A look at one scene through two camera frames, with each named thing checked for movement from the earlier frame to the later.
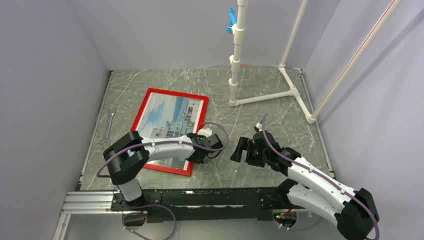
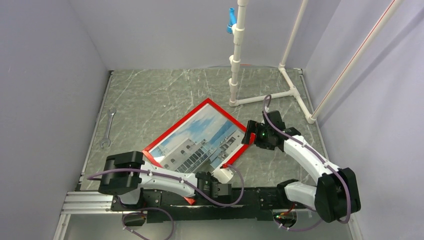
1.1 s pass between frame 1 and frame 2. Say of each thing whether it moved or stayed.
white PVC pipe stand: stayed
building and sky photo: moved
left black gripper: moved
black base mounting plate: stayed
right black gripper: moved
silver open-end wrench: stayed
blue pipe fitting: stayed
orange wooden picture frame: moved
